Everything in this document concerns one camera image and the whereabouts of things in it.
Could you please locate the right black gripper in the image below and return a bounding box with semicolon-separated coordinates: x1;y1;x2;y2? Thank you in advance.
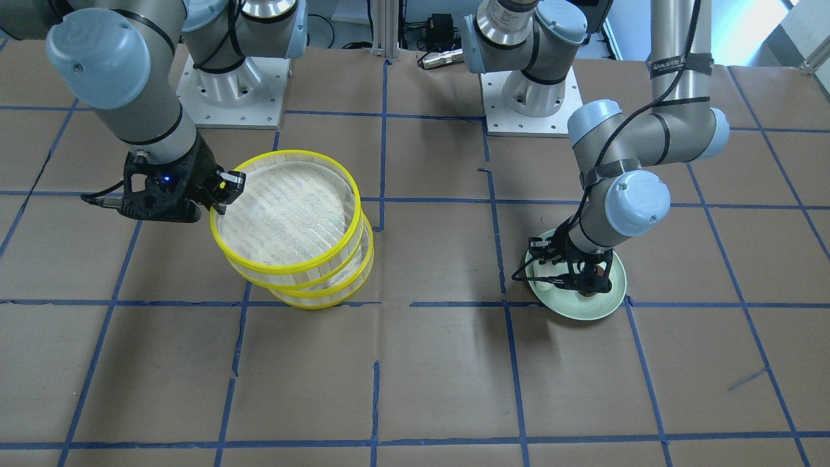
121;135;246;224

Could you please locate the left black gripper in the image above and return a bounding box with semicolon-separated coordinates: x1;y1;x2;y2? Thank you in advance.
527;224;613;293

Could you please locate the white bun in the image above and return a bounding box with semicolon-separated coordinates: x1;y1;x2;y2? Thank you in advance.
530;277;558;302

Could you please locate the yellow steamer layer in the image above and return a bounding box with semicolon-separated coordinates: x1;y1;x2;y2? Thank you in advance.
210;150;362;291
267;213;375;310

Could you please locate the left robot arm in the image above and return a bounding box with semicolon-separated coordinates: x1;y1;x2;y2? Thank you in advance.
460;1;729;295

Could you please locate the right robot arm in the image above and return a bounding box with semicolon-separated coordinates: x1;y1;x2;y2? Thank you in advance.
2;1;308;224

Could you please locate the light green plate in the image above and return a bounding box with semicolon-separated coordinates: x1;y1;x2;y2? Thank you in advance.
522;230;626;321

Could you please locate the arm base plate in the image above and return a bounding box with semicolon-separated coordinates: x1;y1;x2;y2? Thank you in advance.
479;68;583;138
176;56;291;130

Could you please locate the aluminium frame post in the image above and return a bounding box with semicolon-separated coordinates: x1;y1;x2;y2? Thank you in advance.
370;1;405;62

